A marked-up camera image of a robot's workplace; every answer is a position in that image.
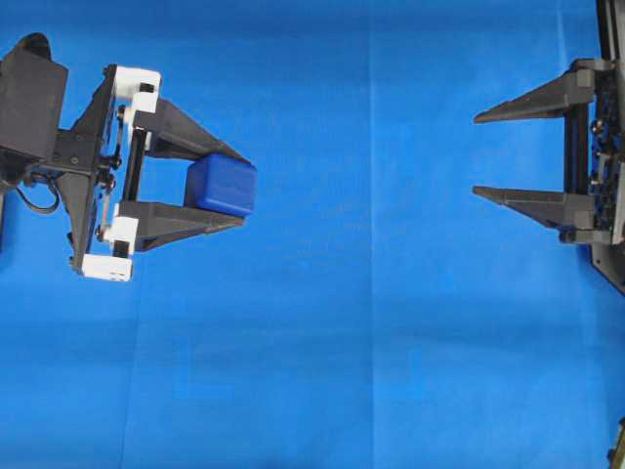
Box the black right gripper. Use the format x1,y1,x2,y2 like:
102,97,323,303
473,59,624,288

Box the black aluminium frame rail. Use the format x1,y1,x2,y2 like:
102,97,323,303
596,0,625,61

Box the grey camera cable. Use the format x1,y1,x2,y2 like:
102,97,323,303
17,183,63,214

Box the blue cube block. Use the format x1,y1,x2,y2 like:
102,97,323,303
184,153,258,218

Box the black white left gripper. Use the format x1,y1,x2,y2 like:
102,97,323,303
56,64,247,281

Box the blue table cloth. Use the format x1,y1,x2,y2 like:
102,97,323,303
1,1,624,468

